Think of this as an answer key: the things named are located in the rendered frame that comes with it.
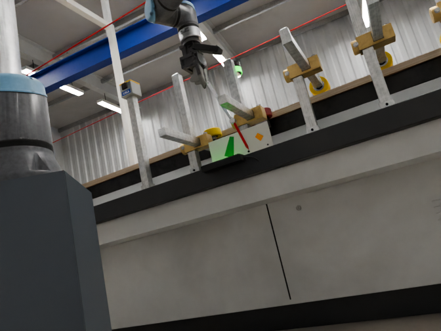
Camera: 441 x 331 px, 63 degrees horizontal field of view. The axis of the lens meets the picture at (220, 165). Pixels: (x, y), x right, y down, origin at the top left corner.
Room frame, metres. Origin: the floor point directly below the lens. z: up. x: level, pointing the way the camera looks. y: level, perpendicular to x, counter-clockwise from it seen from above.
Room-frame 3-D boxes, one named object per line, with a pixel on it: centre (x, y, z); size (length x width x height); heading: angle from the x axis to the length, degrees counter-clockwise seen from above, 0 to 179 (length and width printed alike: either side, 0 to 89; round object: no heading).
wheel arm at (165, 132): (1.39, 0.08, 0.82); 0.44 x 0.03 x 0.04; 155
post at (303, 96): (1.24, -0.35, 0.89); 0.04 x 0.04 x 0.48; 65
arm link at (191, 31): (1.32, 0.00, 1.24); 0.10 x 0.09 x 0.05; 155
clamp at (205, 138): (1.44, 0.08, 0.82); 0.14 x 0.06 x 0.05; 65
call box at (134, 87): (1.56, 0.34, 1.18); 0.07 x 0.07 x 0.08; 65
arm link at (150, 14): (1.24, 0.09, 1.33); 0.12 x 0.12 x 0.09; 37
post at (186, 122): (1.45, 0.10, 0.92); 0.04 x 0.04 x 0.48; 65
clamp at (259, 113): (1.34, -0.15, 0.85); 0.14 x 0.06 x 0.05; 65
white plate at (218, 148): (1.34, -0.09, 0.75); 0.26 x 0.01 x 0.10; 65
